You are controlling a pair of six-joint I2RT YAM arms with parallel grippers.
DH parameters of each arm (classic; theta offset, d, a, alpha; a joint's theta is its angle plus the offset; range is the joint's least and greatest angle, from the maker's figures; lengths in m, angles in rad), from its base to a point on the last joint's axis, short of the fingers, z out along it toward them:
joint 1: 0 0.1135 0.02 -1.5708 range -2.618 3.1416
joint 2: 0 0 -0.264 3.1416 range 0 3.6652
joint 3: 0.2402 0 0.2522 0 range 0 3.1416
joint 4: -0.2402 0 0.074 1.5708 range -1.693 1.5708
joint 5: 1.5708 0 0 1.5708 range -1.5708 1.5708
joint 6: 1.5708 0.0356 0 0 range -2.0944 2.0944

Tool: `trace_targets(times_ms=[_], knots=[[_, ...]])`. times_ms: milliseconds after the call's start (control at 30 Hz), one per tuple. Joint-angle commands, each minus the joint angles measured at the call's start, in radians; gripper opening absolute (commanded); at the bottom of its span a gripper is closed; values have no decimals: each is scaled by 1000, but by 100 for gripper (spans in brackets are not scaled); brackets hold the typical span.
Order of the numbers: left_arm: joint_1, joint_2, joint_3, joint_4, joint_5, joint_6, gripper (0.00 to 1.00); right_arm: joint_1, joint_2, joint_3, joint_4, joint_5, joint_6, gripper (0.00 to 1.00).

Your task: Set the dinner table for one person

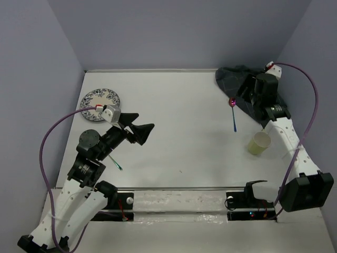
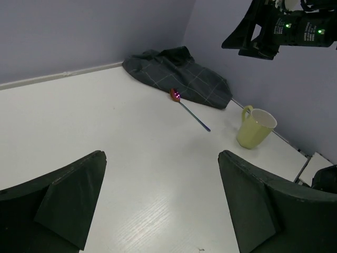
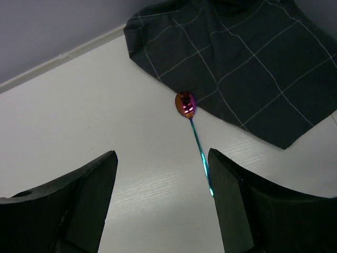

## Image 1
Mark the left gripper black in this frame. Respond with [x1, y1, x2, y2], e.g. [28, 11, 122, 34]
[97, 112, 155, 159]

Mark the iridescent pink blue spoon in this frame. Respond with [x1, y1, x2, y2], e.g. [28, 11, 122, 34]
[229, 98, 237, 132]

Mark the dark checked cloth napkin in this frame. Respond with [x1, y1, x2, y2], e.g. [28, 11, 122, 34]
[215, 65, 291, 127]

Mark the iridescent green fork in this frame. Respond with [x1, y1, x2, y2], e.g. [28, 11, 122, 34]
[108, 154, 123, 171]

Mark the blue floral plate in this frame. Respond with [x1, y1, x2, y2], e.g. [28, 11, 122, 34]
[80, 88, 121, 122]

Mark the pale green mug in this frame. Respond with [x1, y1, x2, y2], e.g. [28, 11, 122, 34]
[247, 131, 272, 155]

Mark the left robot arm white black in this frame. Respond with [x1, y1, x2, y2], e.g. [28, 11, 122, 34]
[17, 108, 155, 252]

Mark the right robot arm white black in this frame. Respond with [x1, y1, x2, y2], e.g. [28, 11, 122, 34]
[237, 71, 334, 212]

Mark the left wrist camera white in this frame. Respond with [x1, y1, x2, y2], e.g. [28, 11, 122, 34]
[95, 104, 121, 124]

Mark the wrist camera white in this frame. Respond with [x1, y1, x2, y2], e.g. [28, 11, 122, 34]
[95, 104, 121, 124]
[265, 61, 282, 80]

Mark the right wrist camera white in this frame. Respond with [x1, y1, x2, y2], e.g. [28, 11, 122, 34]
[265, 61, 282, 80]

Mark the metal table rail front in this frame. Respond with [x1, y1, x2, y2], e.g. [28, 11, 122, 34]
[118, 186, 244, 191]

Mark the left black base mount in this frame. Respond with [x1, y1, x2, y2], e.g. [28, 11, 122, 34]
[91, 192, 134, 222]

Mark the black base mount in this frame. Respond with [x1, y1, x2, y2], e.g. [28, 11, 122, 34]
[91, 192, 134, 222]
[224, 191, 276, 221]

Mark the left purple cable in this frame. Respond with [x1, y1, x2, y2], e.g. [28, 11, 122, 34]
[39, 106, 98, 252]

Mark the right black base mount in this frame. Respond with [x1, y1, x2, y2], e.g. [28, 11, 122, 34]
[224, 191, 276, 221]

